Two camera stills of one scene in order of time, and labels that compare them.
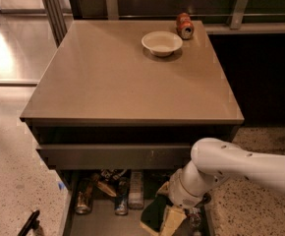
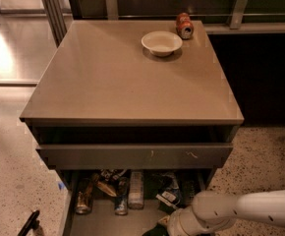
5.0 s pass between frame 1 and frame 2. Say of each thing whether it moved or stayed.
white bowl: stayed
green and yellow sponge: moved
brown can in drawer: stayed
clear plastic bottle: stayed
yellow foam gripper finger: moved
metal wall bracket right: stayed
